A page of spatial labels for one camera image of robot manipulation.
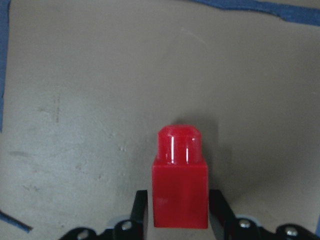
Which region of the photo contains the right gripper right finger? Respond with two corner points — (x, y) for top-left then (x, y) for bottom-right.
(209, 189), (262, 240)

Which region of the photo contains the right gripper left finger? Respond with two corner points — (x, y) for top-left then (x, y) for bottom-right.
(110, 190), (148, 240)

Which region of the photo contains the red toy block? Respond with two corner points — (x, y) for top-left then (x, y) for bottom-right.
(152, 124), (209, 229)

